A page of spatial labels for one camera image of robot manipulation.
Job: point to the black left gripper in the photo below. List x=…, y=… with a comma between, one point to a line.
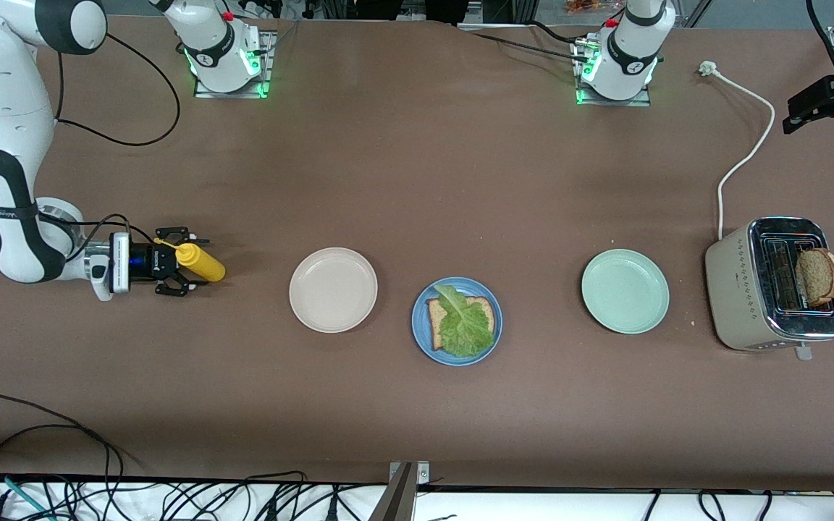
x=827, y=96

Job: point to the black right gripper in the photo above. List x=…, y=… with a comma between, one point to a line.
x=146, y=261

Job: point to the yellow mustard squeeze bottle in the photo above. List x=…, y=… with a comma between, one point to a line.
x=203, y=264

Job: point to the bread slice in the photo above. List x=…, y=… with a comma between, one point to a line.
x=436, y=315
x=819, y=276

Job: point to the green lettuce leaf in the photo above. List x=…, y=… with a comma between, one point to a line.
x=466, y=329

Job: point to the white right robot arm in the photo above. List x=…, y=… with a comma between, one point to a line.
x=4, y=108

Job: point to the beige round plate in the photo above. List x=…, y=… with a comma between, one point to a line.
x=333, y=290

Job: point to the blue round plate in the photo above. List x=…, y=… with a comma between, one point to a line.
x=420, y=340

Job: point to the light green round plate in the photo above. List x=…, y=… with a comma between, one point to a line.
x=625, y=291

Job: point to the beige chrome toaster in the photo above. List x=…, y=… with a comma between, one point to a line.
x=735, y=289

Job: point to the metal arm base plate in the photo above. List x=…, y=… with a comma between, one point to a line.
x=612, y=103
x=266, y=72

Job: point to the silver metal edge bracket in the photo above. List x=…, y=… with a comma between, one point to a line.
x=423, y=474

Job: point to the grey camera mast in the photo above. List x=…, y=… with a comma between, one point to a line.
x=395, y=503

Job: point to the silver background equipment frame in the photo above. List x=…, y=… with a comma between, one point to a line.
x=417, y=9

